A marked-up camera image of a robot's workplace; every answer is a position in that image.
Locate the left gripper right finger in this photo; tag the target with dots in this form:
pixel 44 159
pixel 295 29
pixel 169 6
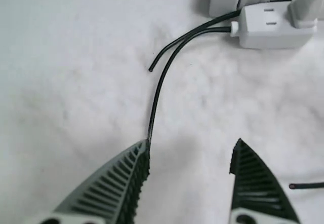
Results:
pixel 253 183

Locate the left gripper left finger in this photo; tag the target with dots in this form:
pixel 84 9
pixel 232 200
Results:
pixel 111 183

